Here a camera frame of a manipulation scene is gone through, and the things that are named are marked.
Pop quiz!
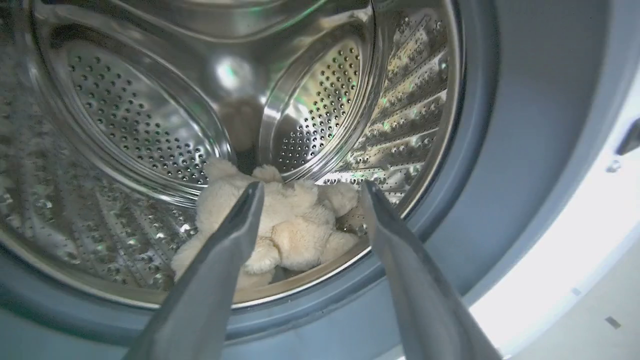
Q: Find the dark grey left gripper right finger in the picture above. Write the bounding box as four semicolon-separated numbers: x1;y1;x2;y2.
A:
361;180;503;360

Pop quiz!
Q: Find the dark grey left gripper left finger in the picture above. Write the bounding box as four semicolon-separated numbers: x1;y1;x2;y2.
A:
122;181;265;360

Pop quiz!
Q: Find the cream plush toy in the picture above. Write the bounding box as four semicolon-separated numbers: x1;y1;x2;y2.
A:
171;158;361;291

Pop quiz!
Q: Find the white washing machine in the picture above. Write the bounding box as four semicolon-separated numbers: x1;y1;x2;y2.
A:
0;0;640;360

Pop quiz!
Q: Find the stainless steel washing drum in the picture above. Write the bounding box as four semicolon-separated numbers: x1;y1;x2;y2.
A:
0;0;463;309

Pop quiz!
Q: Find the grey rubber door gasket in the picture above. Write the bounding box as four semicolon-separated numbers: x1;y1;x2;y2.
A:
0;0;613;347

